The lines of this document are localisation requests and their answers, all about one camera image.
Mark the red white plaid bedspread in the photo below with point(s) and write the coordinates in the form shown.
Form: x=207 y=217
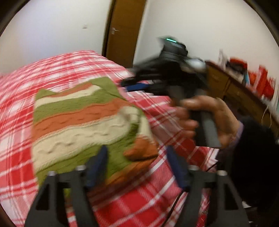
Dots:
x=146 y=200

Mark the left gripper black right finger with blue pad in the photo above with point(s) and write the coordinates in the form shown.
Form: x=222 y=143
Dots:
x=225 y=205

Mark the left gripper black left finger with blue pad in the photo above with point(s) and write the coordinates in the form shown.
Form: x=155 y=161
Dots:
x=48 y=207

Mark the brown wooden dresser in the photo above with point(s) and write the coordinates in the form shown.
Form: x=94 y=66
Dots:
x=239 y=98

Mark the person's dark sleeve forearm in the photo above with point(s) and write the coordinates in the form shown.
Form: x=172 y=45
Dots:
x=251 y=162

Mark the person's right hand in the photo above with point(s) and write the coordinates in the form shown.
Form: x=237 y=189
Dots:
x=227 y=124

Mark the brown wooden door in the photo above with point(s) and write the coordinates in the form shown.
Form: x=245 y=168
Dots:
x=122 y=31

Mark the red items on dresser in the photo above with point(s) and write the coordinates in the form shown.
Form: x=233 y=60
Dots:
x=257 y=81

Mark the green knitted sweater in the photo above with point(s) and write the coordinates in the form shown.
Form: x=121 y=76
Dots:
x=71 y=126

